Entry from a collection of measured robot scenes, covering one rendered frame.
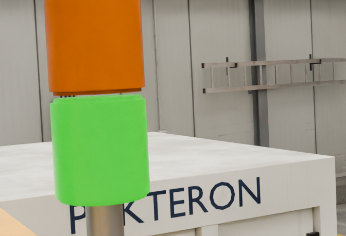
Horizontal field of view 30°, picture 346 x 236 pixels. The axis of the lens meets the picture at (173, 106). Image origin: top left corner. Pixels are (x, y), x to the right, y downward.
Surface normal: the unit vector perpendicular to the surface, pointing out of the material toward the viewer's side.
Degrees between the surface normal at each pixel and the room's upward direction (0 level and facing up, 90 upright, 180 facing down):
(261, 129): 90
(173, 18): 90
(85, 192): 90
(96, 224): 90
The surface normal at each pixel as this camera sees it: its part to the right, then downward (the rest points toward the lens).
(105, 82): 0.34, 0.04
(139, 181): 0.76, 0.00
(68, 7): -0.43, 0.07
